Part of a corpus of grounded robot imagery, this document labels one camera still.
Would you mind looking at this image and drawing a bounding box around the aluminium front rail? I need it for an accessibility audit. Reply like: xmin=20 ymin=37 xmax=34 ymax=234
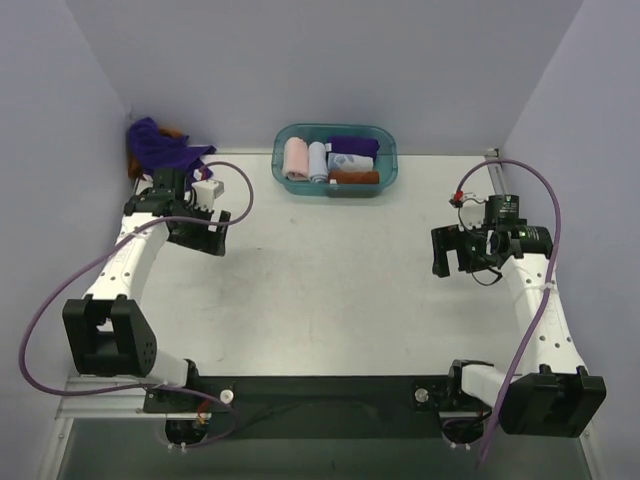
xmin=56 ymin=376 xmax=146 ymax=419

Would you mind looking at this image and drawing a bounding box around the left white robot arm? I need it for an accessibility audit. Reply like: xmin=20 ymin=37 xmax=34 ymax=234
xmin=62 ymin=168 xmax=231 ymax=412

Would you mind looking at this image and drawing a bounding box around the white patterned rolled towel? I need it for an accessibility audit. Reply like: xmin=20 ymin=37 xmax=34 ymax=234
xmin=327 ymin=152 xmax=374 ymax=172

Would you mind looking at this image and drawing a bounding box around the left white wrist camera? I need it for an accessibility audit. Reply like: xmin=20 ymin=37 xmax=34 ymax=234
xmin=191 ymin=180 xmax=224 ymax=211

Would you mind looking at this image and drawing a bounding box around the teal plastic basket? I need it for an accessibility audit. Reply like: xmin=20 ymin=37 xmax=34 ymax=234
xmin=271 ymin=123 xmax=398 ymax=198

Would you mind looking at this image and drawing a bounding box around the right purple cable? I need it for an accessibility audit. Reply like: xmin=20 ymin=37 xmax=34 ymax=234
xmin=452 ymin=158 xmax=562 ymax=469

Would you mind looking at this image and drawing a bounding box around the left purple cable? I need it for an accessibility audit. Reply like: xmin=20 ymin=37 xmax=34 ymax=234
xmin=18 ymin=160 xmax=255 ymax=449

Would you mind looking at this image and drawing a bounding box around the brown rolled towel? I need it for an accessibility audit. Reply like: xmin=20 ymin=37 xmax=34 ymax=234
xmin=328 ymin=170 xmax=380 ymax=185

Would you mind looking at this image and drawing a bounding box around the aluminium rail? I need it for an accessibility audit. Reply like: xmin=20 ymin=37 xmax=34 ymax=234
xmin=56 ymin=376 xmax=146 ymax=419
xmin=485 ymin=149 xmax=508 ymax=195

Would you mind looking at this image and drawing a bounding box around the aluminium right side rail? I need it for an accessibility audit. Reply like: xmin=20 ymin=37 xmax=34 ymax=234
xmin=485 ymin=149 xmax=508 ymax=195

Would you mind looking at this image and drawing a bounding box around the purple folded towel in basket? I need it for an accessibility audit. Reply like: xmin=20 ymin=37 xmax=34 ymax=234
xmin=326 ymin=136 xmax=380 ymax=158

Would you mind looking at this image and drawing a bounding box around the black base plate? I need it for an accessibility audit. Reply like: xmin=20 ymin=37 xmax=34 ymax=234
xmin=143 ymin=375 xmax=491 ymax=445

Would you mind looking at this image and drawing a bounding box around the purple towel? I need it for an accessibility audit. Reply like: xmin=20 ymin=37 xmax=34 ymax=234
xmin=326 ymin=136 xmax=380 ymax=158
xmin=126 ymin=117 xmax=216 ymax=184

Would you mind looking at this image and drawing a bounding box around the purple cable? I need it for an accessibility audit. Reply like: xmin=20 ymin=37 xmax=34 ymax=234
xmin=452 ymin=158 xmax=562 ymax=469
xmin=18 ymin=160 xmax=255 ymax=449

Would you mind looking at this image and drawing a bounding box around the light blue rolled towel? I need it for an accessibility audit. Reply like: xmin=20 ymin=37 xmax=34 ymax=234
xmin=308 ymin=141 xmax=328 ymax=183

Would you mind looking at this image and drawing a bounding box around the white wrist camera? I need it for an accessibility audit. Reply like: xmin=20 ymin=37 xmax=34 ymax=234
xmin=458 ymin=200 xmax=485 ymax=229
xmin=191 ymin=180 xmax=224 ymax=211

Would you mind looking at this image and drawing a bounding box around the brown crumpled towel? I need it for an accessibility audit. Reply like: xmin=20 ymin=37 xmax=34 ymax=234
xmin=126 ymin=124 xmax=191 ymax=179

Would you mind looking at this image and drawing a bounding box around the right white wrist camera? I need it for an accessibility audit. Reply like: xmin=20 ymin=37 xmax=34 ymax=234
xmin=458 ymin=200 xmax=485 ymax=229

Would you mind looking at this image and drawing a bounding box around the pink rolled towel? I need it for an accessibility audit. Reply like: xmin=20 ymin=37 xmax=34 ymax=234
xmin=282 ymin=137 xmax=309 ymax=181

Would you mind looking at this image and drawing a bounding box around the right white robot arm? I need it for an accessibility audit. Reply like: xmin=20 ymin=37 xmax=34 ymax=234
xmin=431 ymin=192 xmax=606 ymax=438

